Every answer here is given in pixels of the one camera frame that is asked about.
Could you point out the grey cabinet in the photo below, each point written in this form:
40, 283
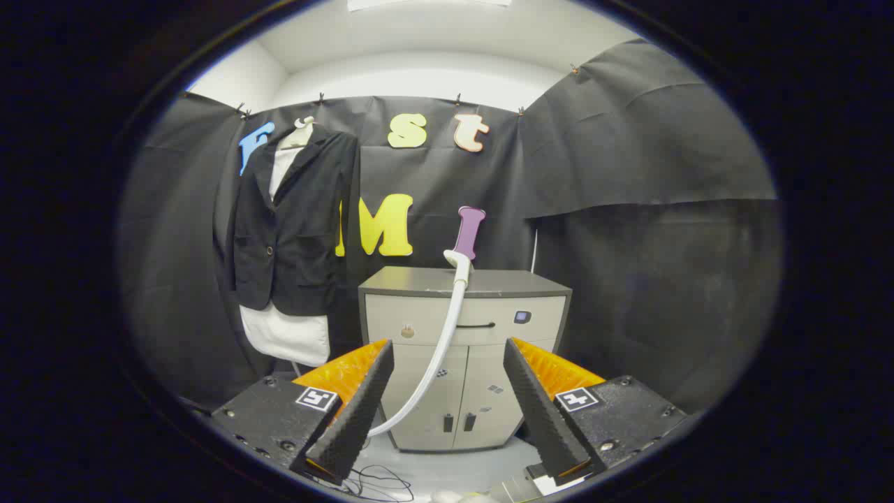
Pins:
482, 363

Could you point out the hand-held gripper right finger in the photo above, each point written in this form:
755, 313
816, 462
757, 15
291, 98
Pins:
541, 412

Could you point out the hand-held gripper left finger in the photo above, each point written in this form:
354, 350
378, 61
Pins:
356, 412

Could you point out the black suit jacket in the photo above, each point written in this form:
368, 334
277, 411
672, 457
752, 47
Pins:
307, 230

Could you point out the ceiling light panel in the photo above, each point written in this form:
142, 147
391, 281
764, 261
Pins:
426, 3

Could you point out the black backdrop cloth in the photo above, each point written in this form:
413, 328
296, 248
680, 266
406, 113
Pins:
628, 175

